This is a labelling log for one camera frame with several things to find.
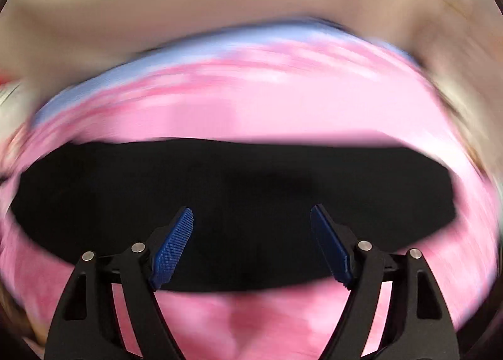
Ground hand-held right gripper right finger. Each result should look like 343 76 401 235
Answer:
310 204 460 360

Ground black pants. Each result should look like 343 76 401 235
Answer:
8 139 458 293

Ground pink printed blanket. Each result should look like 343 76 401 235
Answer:
0 18 503 360

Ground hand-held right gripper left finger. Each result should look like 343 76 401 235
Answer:
44 207 194 360

